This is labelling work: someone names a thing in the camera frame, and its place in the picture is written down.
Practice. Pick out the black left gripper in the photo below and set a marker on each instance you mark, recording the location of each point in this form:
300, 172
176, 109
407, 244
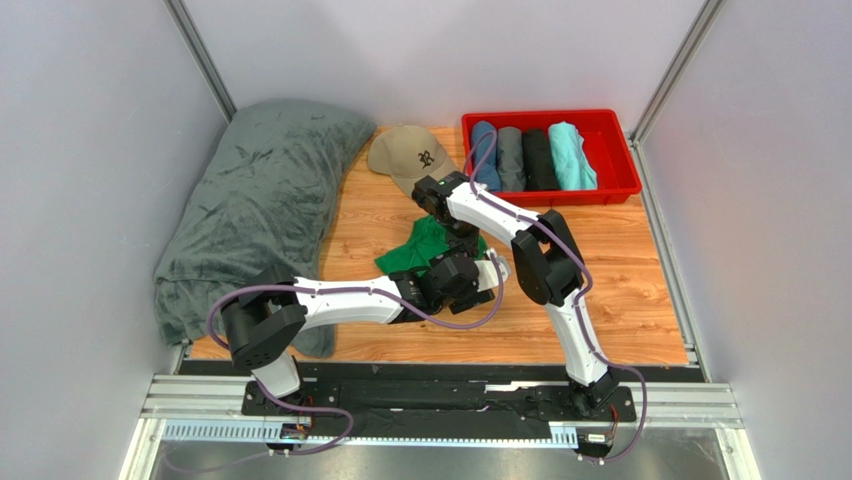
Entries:
471, 298

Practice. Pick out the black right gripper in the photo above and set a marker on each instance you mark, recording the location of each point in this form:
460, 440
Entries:
456, 247

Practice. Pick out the green t-shirt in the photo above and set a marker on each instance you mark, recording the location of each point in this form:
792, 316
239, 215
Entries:
427, 240

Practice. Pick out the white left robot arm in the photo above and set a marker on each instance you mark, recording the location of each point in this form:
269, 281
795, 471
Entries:
261, 320

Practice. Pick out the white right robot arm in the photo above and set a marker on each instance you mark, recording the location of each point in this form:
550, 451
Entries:
548, 267

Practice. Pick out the blue rolled t-shirt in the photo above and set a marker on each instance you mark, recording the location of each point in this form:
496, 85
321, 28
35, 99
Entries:
484, 143

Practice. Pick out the tan baseball cap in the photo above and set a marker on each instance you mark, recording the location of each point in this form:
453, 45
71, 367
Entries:
407, 154

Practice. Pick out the black rolled t-shirt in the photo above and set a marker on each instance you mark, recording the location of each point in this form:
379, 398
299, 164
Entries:
538, 162

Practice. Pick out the grey rolled t-shirt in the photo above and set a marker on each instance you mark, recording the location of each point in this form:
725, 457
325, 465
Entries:
510, 163

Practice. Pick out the red plastic bin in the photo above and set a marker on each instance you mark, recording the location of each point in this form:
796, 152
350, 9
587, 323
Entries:
604, 145

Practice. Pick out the turquoise rolled t-shirt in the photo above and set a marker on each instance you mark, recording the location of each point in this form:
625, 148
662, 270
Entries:
571, 165

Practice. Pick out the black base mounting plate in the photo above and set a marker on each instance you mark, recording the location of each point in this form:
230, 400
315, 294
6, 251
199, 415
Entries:
446, 401

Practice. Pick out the grey plush pillow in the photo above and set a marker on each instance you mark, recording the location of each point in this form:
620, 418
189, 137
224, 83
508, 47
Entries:
268, 197

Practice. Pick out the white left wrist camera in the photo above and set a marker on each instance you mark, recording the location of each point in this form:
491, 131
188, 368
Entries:
493, 270

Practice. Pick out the aluminium frame rail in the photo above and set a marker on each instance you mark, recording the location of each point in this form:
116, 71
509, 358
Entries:
207, 422

